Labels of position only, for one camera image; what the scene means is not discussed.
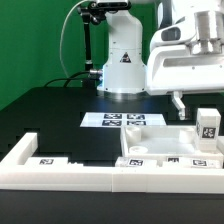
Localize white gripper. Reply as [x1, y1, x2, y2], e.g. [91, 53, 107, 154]
[146, 44, 224, 120]

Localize white square tabletop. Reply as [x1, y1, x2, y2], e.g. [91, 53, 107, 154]
[120, 125, 218, 158]

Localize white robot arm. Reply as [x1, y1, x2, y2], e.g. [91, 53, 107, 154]
[89, 0, 224, 120]

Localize white tag sheet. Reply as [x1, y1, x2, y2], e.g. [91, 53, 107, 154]
[80, 112, 166, 128]

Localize white U-shaped obstacle fence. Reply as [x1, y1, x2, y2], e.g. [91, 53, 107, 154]
[0, 133, 224, 194]

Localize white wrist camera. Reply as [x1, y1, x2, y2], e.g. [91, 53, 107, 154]
[150, 20, 196, 51]

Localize black cables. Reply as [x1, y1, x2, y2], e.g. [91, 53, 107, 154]
[43, 0, 101, 89]

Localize black camera pole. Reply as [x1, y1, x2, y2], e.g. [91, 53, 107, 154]
[77, 3, 108, 89]

